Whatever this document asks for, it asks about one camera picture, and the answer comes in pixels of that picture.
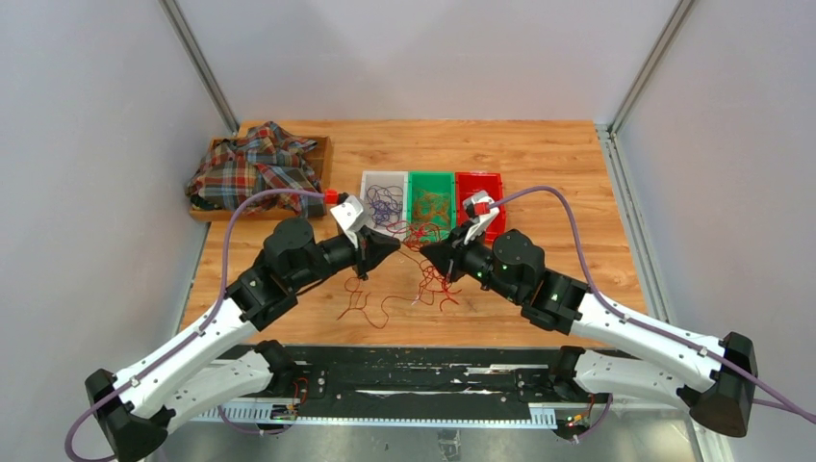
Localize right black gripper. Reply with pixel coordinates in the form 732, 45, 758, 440
421, 220, 522, 304

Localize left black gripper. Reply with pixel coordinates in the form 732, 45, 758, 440
290, 225, 401, 292

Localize red orange cables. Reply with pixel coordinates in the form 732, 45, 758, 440
382, 219, 463, 314

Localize red cable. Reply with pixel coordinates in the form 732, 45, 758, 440
336, 277, 422, 330

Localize orange cable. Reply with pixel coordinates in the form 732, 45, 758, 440
411, 188, 455, 227

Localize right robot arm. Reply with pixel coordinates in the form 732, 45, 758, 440
421, 230, 757, 438

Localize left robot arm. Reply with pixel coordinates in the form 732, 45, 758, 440
85, 218, 401, 461

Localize green plastic bin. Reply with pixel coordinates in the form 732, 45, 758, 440
407, 171, 456, 243

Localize white plastic bin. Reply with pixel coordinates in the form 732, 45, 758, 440
360, 170, 409, 241

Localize red plastic bin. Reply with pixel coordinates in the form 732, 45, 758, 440
454, 171, 506, 244

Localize wooden tray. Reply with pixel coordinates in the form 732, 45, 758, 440
189, 136, 334, 222

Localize plaid shirt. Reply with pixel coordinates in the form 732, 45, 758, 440
185, 121, 326, 218

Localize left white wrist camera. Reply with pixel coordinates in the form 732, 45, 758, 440
329, 195, 368, 249

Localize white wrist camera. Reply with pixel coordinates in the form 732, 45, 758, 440
462, 191, 500, 244
329, 195, 368, 249

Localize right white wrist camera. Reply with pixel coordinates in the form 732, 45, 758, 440
462, 191, 500, 244

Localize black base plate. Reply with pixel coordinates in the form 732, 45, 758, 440
251, 346, 608, 422

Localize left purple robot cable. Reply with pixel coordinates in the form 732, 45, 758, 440
64, 188, 343, 462

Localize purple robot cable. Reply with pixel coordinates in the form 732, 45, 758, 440
64, 188, 343, 462
474, 186, 816, 443

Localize aluminium frame rail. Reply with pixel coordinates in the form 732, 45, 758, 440
165, 348, 693, 432

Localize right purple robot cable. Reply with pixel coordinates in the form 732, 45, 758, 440
474, 186, 816, 443

